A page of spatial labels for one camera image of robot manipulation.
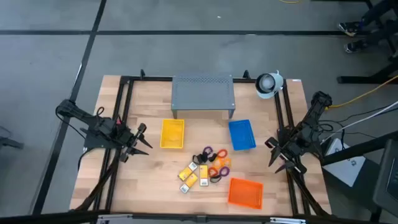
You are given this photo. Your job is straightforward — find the black frame crossbar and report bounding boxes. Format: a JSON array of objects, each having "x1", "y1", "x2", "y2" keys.
[{"x1": 0, "y1": 210, "x2": 398, "y2": 224}]

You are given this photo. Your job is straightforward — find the black desk bar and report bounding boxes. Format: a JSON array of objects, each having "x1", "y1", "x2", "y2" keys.
[{"x1": 319, "y1": 129, "x2": 398, "y2": 167}]

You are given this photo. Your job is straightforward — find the yellow plastic basket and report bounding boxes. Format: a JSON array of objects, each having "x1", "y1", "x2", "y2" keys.
[{"x1": 159, "y1": 118, "x2": 185, "y2": 149}]

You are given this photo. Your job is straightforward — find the orange plastic basket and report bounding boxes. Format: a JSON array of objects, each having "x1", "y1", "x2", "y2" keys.
[{"x1": 227, "y1": 177, "x2": 264, "y2": 210}]

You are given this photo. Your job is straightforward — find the grey chair base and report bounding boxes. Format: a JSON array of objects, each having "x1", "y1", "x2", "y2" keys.
[{"x1": 0, "y1": 126, "x2": 25, "y2": 151}]

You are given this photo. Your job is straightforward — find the blue plastic basket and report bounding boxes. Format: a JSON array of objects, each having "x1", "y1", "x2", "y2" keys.
[{"x1": 228, "y1": 119, "x2": 257, "y2": 152}]

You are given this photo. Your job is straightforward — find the dark grey equipment case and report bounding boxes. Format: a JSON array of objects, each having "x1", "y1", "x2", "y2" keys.
[{"x1": 372, "y1": 138, "x2": 398, "y2": 217}]

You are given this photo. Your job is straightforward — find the person's shoe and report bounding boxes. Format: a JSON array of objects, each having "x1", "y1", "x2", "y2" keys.
[
  {"x1": 338, "y1": 21, "x2": 363, "y2": 37},
  {"x1": 343, "y1": 40, "x2": 369, "y2": 54}
]

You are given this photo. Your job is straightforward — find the grey perforated metal shelf riser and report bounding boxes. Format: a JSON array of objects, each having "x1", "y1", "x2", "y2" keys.
[{"x1": 170, "y1": 73, "x2": 236, "y2": 120}]

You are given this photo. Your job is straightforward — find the yellow floor cable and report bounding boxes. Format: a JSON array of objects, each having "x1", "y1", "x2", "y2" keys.
[{"x1": 323, "y1": 73, "x2": 398, "y2": 110}]

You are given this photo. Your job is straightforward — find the white box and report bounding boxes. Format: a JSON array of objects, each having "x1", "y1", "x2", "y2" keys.
[{"x1": 322, "y1": 138, "x2": 367, "y2": 188}]

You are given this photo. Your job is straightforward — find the person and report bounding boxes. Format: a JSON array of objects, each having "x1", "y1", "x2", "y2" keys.
[{"x1": 338, "y1": 0, "x2": 398, "y2": 54}]

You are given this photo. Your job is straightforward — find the black table leg frame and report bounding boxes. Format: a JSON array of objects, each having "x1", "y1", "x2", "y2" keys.
[{"x1": 337, "y1": 0, "x2": 398, "y2": 85}]

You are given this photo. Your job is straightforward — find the white round camera device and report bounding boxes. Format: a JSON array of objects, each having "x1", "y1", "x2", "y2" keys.
[{"x1": 254, "y1": 70, "x2": 285, "y2": 100}]

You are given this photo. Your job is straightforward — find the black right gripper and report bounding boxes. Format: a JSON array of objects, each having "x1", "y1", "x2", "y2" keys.
[{"x1": 264, "y1": 137, "x2": 308, "y2": 175}]

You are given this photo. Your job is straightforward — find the white floor cable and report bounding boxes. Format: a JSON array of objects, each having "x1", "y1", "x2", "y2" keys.
[{"x1": 320, "y1": 100, "x2": 398, "y2": 144}]

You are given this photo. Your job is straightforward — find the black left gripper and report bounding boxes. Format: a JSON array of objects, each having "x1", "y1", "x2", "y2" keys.
[{"x1": 119, "y1": 123, "x2": 154, "y2": 163}]

